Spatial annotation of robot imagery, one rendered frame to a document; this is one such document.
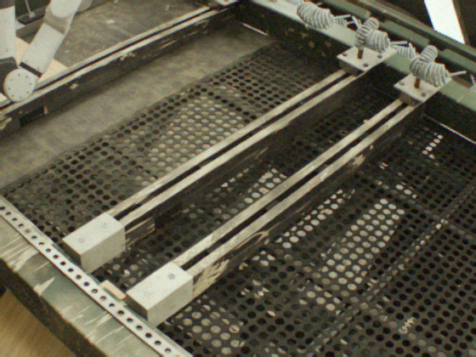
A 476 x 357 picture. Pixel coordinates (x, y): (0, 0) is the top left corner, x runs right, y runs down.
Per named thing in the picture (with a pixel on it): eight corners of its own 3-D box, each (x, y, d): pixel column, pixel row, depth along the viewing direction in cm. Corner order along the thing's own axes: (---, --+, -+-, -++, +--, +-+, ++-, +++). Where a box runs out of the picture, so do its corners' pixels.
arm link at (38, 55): (72, 39, 165) (31, 111, 165) (56, 33, 173) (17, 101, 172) (38, 19, 158) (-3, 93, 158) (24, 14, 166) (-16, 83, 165)
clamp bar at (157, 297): (120, 309, 145) (114, 223, 129) (417, 93, 216) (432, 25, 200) (155, 337, 140) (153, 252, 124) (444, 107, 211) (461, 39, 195)
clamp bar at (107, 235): (59, 257, 154) (48, 171, 139) (365, 65, 225) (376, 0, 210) (88, 283, 149) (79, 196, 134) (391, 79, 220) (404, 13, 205)
